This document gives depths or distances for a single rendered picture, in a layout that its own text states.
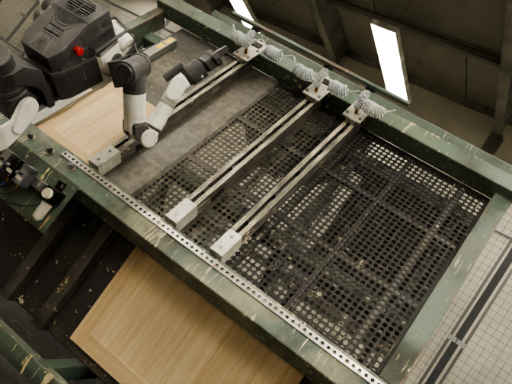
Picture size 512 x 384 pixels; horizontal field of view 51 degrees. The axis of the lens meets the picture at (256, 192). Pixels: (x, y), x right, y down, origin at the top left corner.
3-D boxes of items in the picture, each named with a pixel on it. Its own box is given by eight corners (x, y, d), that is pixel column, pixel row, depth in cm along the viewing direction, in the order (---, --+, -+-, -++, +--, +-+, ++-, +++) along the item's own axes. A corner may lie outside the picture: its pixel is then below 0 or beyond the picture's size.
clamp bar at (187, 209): (161, 222, 219) (159, 184, 201) (318, 91, 285) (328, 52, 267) (180, 236, 216) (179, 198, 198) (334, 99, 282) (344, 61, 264)
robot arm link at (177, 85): (190, 81, 218) (173, 109, 218) (188, 82, 227) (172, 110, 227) (176, 72, 217) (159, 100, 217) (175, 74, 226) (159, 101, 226)
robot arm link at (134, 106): (133, 152, 214) (132, 97, 204) (117, 141, 222) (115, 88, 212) (158, 145, 221) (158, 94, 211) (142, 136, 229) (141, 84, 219)
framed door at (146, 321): (72, 337, 231) (69, 337, 229) (147, 234, 237) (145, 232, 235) (232, 483, 201) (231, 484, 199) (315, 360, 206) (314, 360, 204)
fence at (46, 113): (27, 126, 248) (25, 119, 245) (170, 42, 301) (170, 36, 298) (34, 130, 247) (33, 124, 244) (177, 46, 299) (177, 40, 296)
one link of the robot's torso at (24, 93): (6, 103, 185) (33, 84, 190) (-18, 86, 190) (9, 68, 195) (19, 128, 196) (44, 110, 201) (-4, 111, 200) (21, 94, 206)
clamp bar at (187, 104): (87, 168, 235) (78, 128, 217) (252, 54, 301) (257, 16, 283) (103, 180, 231) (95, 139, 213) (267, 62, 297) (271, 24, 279)
